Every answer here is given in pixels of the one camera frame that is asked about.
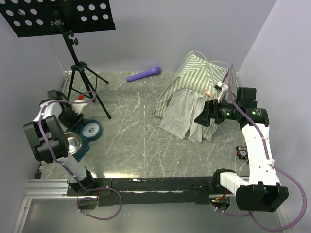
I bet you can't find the black perforated music stand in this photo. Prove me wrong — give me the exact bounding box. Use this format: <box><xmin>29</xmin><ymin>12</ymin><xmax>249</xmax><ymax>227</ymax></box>
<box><xmin>0</xmin><ymin>0</ymin><xmax>116</xmax><ymax>110</ymax></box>

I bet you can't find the teal double pet feeder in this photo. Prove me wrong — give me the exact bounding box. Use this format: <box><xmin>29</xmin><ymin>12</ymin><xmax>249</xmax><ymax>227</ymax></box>
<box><xmin>65</xmin><ymin>119</ymin><xmax>103</xmax><ymax>162</ymax></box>

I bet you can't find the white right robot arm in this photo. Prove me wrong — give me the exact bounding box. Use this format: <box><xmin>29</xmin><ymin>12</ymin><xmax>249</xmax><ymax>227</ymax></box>
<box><xmin>194</xmin><ymin>87</ymin><xmax>289</xmax><ymax>212</ymax></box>

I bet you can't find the red owl number tag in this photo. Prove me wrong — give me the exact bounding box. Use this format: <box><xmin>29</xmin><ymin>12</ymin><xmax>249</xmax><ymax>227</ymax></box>
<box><xmin>236</xmin><ymin>146</ymin><xmax>248</xmax><ymax>160</ymax></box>

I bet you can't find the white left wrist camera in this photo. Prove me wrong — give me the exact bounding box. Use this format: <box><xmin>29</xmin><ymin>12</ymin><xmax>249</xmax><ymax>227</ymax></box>
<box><xmin>71</xmin><ymin>95</ymin><xmax>88</xmax><ymax>114</ymax></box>

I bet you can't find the purple cable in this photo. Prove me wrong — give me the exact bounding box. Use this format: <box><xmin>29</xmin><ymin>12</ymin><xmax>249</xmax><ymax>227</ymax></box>
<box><xmin>37</xmin><ymin>91</ymin><xmax>123</xmax><ymax>221</ymax></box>
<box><xmin>211</xmin><ymin>63</ymin><xmax>307</xmax><ymax>231</ymax></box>

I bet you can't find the stainless steel bowl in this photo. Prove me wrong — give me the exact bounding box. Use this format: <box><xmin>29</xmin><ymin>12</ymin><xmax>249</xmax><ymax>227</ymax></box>
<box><xmin>65</xmin><ymin>132</ymin><xmax>82</xmax><ymax>156</ymax></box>

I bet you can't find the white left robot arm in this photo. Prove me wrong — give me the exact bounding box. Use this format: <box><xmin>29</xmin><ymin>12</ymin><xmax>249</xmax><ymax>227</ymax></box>
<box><xmin>23</xmin><ymin>90</ymin><xmax>96</xmax><ymax>195</ymax></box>

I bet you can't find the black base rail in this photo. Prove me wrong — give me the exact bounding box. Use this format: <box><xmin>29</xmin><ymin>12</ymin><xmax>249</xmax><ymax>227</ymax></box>
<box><xmin>67</xmin><ymin>177</ymin><xmax>226</xmax><ymax>207</ymax></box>

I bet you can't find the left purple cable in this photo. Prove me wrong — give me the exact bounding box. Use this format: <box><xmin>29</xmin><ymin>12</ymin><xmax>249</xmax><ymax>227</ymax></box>
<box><xmin>37</xmin><ymin>91</ymin><xmax>123</xmax><ymax>221</ymax></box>

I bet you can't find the purple plastic microphone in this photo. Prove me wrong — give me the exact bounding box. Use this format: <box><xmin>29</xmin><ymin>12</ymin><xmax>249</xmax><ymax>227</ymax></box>
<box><xmin>126</xmin><ymin>67</ymin><xmax>161</xmax><ymax>82</ymax></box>

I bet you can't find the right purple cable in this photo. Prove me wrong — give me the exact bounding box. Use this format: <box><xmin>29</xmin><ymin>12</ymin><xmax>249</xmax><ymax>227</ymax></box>
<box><xmin>211</xmin><ymin>63</ymin><xmax>307</xmax><ymax>231</ymax></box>

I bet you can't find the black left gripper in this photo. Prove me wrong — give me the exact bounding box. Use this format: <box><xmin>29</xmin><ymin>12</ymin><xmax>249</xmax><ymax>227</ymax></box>
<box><xmin>58</xmin><ymin>104</ymin><xmax>84</xmax><ymax>131</ymax></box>

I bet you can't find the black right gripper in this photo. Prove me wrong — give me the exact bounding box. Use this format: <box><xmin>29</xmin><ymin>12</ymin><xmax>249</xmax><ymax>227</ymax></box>
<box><xmin>194</xmin><ymin>96</ymin><xmax>241</xmax><ymax>127</ymax></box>

